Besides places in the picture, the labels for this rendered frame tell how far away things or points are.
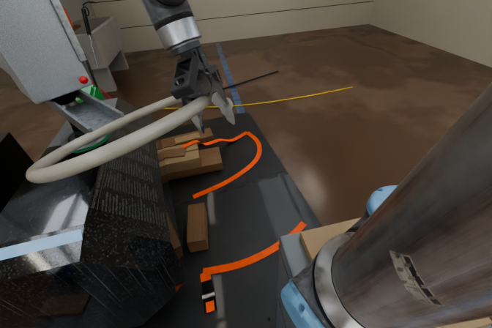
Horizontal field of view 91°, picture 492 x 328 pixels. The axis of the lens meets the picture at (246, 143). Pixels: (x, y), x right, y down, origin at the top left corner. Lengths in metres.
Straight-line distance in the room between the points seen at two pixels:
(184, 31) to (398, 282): 0.53
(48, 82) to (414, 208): 1.20
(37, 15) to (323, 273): 1.16
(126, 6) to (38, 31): 4.94
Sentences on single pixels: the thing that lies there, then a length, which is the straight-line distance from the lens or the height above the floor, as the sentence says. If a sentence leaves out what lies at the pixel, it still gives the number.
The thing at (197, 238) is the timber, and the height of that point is 0.13.
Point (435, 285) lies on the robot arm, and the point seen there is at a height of 1.34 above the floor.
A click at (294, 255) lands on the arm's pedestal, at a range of 0.77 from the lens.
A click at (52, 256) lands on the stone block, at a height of 0.77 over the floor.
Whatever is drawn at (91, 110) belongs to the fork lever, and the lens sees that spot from 1.16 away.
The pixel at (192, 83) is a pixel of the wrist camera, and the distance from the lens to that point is 0.51.
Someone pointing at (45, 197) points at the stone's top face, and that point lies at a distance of 1.26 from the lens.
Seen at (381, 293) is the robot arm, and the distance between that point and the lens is 0.30.
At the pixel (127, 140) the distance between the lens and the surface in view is 0.49.
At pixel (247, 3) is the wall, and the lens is 6.05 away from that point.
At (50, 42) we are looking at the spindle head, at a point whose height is 1.32.
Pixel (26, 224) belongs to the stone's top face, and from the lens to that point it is 1.20.
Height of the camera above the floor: 1.53
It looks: 38 degrees down
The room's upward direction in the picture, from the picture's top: 5 degrees counter-clockwise
